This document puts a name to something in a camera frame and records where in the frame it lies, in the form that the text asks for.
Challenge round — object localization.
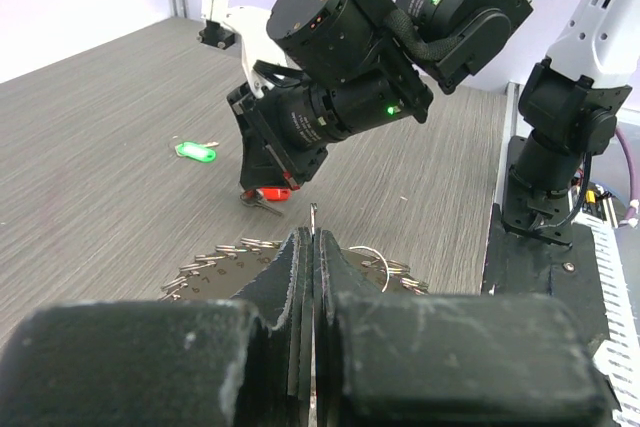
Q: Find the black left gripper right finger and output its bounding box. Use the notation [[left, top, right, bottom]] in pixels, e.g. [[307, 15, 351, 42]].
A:
[[314, 230, 613, 426]]

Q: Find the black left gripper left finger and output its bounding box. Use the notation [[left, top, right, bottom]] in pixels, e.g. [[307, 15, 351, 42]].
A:
[[1, 228, 313, 426]]

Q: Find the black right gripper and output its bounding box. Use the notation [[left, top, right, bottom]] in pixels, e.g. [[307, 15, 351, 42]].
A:
[[227, 70, 433, 191]]

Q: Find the red tagged key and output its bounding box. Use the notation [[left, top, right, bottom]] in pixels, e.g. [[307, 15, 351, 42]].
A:
[[239, 189, 285, 217]]

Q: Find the single silver keyring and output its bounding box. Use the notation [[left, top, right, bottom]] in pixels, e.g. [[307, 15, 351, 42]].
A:
[[310, 202, 318, 239]]

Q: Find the metal disc with keyrings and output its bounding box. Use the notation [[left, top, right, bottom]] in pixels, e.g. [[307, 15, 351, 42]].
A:
[[161, 238, 428, 301]]

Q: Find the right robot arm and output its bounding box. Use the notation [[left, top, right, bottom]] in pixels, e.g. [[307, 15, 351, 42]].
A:
[[228, 0, 639, 245]]

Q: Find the green key tag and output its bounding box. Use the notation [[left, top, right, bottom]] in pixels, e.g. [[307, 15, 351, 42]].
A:
[[174, 141, 219, 163]]

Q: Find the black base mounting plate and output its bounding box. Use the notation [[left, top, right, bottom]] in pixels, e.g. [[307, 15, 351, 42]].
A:
[[481, 136, 610, 352]]

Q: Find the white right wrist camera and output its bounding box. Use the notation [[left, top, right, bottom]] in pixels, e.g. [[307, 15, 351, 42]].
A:
[[198, 0, 304, 98]]

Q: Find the white slotted cable duct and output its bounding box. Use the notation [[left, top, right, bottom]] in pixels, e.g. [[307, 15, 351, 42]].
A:
[[576, 185, 639, 426]]

